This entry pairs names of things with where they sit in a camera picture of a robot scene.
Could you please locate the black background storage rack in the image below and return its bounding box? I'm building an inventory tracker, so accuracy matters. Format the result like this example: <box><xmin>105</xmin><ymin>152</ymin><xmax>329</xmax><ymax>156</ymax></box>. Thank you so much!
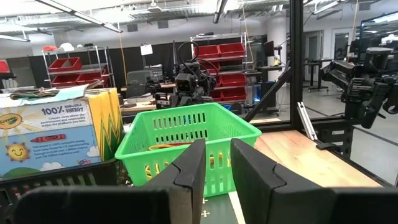
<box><xmin>190</xmin><ymin>32</ymin><xmax>250</xmax><ymax>105</ymax></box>

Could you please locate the black diagonal rig brace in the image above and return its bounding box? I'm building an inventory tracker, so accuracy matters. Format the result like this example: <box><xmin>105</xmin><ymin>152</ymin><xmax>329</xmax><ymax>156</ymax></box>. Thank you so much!
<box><xmin>244</xmin><ymin>67</ymin><xmax>292</xmax><ymax>123</ymax></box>

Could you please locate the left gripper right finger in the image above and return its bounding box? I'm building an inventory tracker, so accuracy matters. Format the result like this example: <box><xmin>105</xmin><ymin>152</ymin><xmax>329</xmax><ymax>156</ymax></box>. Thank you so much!
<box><xmin>230</xmin><ymin>138</ymin><xmax>398</xmax><ymax>224</ymax></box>

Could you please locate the yellow hanging cord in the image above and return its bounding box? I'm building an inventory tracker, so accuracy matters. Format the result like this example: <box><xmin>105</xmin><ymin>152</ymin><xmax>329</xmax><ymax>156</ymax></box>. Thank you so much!
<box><xmin>119</xmin><ymin>30</ymin><xmax>129</xmax><ymax>89</ymax></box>

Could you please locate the yellow rubber band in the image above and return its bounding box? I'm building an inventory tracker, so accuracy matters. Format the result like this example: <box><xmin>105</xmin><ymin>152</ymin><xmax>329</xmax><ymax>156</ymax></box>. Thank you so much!
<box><xmin>144</xmin><ymin>151</ymin><xmax>233</xmax><ymax>180</ymax></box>

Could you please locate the green plastic basket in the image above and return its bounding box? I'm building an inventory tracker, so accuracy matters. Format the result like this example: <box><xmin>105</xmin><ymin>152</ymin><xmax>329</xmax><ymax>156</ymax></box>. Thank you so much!
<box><xmin>114</xmin><ymin>102</ymin><xmax>263</xmax><ymax>198</ymax></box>

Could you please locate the black vertical rig post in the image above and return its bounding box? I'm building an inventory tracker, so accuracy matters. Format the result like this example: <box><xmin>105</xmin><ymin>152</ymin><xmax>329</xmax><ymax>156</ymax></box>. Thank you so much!
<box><xmin>289</xmin><ymin>0</ymin><xmax>305</xmax><ymax>131</ymax></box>

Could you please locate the silver metal bracket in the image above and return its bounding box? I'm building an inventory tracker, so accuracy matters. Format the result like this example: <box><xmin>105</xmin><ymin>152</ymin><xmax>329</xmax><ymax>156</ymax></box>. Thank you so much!
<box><xmin>296</xmin><ymin>101</ymin><xmax>319</xmax><ymax>141</ymax></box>

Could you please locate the grey office chair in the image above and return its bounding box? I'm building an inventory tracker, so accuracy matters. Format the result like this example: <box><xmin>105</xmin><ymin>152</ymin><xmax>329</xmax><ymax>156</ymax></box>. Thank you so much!
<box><xmin>125</xmin><ymin>69</ymin><xmax>154</xmax><ymax>99</ymax></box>

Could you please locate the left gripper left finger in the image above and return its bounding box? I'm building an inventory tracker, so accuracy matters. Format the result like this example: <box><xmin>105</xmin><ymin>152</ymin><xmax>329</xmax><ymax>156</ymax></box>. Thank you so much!
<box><xmin>12</xmin><ymin>138</ymin><xmax>207</xmax><ymax>224</ymax></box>

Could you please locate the long ceiling light fixture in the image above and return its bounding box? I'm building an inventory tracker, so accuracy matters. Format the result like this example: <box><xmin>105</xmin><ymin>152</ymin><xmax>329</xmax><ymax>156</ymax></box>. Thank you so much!
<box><xmin>212</xmin><ymin>0</ymin><xmax>229</xmax><ymax>24</ymax></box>
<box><xmin>35</xmin><ymin>0</ymin><xmax>124</xmax><ymax>34</ymax></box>

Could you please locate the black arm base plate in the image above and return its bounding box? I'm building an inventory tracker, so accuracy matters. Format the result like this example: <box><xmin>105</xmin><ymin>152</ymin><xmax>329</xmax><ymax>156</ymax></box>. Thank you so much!
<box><xmin>317</xmin><ymin>119</ymin><xmax>357</xmax><ymax>158</ymax></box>

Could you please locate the red storage bin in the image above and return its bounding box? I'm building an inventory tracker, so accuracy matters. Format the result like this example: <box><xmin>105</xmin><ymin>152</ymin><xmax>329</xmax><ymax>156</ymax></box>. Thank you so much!
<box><xmin>218</xmin><ymin>42</ymin><xmax>246</xmax><ymax>58</ymax></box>
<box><xmin>50</xmin><ymin>74</ymin><xmax>78</xmax><ymax>87</ymax></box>
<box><xmin>76</xmin><ymin>70</ymin><xmax>109</xmax><ymax>85</ymax></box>
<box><xmin>221</xmin><ymin>87</ymin><xmax>249</xmax><ymax>102</ymax></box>
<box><xmin>48</xmin><ymin>57</ymin><xmax>83</xmax><ymax>73</ymax></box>
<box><xmin>194</xmin><ymin>44</ymin><xmax>221</xmax><ymax>60</ymax></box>
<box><xmin>220</xmin><ymin>73</ymin><xmax>248</xmax><ymax>88</ymax></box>

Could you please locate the chrome wire rack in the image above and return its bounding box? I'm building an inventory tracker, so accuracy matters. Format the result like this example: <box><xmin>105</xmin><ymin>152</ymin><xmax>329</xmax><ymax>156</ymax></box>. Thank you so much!
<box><xmin>42</xmin><ymin>45</ymin><xmax>116</xmax><ymax>89</ymax></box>

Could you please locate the white paper sign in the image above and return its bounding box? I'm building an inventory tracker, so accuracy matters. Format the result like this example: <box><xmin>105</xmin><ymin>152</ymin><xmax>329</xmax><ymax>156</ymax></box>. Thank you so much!
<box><xmin>140</xmin><ymin>44</ymin><xmax>154</xmax><ymax>57</ymax></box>

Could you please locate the orange rubber band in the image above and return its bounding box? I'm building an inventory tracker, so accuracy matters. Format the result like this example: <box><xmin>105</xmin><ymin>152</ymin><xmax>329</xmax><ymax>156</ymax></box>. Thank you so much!
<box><xmin>148</xmin><ymin>143</ymin><xmax>175</xmax><ymax>151</ymax></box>

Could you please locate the black plastic basket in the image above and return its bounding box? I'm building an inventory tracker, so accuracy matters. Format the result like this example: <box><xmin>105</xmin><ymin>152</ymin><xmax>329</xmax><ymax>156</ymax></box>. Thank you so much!
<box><xmin>0</xmin><ymin>157</ymin><xmax>137</xmax><ymax>224</ymax></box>

